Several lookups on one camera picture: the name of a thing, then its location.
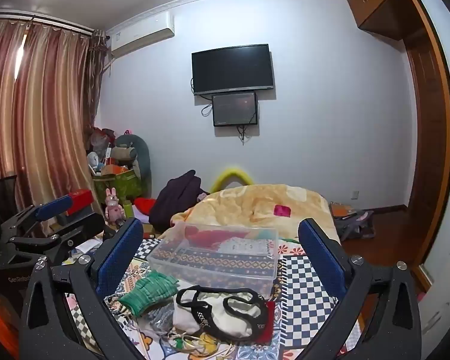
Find red cloth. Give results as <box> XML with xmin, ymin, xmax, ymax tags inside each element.
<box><xmin>185</xmin><ymin>229</ymin><xmax>248</xmax><ymax>251</ymax></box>

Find grey pink bag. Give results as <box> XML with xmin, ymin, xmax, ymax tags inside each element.
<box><xmin>335</xmin><ymin>210</ymin><xmax>376</xmax><ymax>241</ymax></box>

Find white black-trimmed underwear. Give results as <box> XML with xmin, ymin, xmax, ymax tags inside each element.
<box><xmin>172</xmin><ymin>285</ymin><xmax>271</xmax><ymax>344</ymax></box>

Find small black wall monitor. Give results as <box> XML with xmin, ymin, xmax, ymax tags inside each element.
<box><xmin>212</xmin><ymin>92</ymin><xmax>258</xmax><ymax>127</ymax></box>

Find clear plastic storage box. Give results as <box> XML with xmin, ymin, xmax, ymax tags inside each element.
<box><xmin>146</xmin><ymin>222</ymin><xmax>279</xmax><ymax>301</ymax></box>

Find green knitted glove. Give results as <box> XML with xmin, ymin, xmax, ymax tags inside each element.
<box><xmin>119</xmin><ymin>270</ymin><xmax>179</xmax><ymax>317</ymax></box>

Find dark red cloth patch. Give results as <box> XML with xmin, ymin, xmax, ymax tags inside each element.
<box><xmin>264</xmin><ymin>300</ymin><xmax>277</xmax><ymax>342</ymax></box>

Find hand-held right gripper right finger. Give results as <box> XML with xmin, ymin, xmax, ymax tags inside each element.
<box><xmin>298</xmin><ymin>217</ymin><xmax>422</xmax><ymax>360</ymax></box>

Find white curtain rail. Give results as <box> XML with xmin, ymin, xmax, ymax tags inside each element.
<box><xmin>0</xmin><ymin>12</ymin><xmax>95</xmax><ymax>35</ymax></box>

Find green cardboard box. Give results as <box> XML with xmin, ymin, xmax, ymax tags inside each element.
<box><xmin>93</xmin><ymin>169</ymin><xmax>143</xmax><ymax>206</ymax></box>

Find wooden wardrobe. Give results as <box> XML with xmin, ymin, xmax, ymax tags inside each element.
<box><xmin>347</xmin><ymin>0</ymin><xmax>450</xmax><ymax>295</ymax></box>

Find pink bunny toy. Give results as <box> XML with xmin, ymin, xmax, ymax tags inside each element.
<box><xmin>105</xmin><ymin>187</ymin><xmax>127</xmax><ymax>221</ymax></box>

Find pile of plastic bags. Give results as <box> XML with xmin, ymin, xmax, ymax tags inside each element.
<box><xmin>88</xmin><ymin>127</ymin><xmax>117</xmax><ymax>155</ymax></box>

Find pink striped curtain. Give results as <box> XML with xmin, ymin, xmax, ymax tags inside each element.
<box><xmin>0</xmin><ymin>19</ymin><xmax>106</xmax><ymax>229</ymax></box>

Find yellow neck pillow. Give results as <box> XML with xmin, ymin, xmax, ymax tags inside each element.
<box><xmin>210</xmin><ymin>165</ymin><xmax>254</xmax><ymax>193</ymax></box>

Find clear plastic wrapper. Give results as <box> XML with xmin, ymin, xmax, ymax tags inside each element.
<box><xmin>142</xmin><ymin>302</ymin><xmax>175</xmax><ymax>337</ymax></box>

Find dark purple jacket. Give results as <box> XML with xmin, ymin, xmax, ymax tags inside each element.
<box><xmin>149</xmin><ymin>170</ymin><xmax>211</xmax><ymax>233</ymax></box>

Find yellow fleece blanket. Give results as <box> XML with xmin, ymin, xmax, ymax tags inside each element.
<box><xmin>170</xmin><ymin>184</ymin><xmax>340</xmax><ymax>245</ymax></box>

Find red box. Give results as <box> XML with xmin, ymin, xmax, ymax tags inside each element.
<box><xmin>58</xmin><ymin>190</ymin><xmax>94</xmax><ymax>217</ymax></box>

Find checkered patterned bedsheet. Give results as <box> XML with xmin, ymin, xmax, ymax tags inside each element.
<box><xmin>65</xmin><ymin>229</ymin><xmax>364</xmax><ymax>360</ymax></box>

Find white cords with green tag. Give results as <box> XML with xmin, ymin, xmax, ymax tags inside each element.
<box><xmin>165</xmin><ymin>332</ymin><xmax>211</xmax><ymax>354</ymax></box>

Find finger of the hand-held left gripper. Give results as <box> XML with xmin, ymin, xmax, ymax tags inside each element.
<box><xmin>0</xmin><ymin>194</ymin><xmax>75</xmax><ymax>239</ymax></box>
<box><xmin>7</xmin><ymin>212</ymin><xmax>106</xmax><ymax>261</ymax></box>

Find orange flat box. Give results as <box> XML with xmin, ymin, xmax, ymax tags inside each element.
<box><xmin>330</xmin><ymin>202</ymin><xmax>358</xmax><ymax>219</ymax></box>

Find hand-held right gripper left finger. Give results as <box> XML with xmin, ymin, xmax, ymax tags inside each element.
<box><xmin>19</xmin><ymin>217</ymin><xmax>151</xmax><ymax>360</ymax></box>

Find white air conditioner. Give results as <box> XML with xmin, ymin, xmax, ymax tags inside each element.
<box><xmin>109</xmin><ymin>11</ymin><xmax>176</xmax><ymax>54</ymax></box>

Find black wall television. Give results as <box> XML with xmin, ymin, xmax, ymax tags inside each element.
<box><xmin>191</xmin><ymin>44</ymin><xmax>275</xmax><ymax>96</ymax></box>

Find grey-green plush pillow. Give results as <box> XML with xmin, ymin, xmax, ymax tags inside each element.
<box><xmin>110</xmin><ymin>135</ymin><xmax>152</xmax><ymax>193</ymax></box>

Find red fabric bundle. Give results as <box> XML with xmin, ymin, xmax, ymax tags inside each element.
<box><xmin>133</xmin><ymin>197</ymin><xmax>158</xmax><ymax>217</ymax></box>

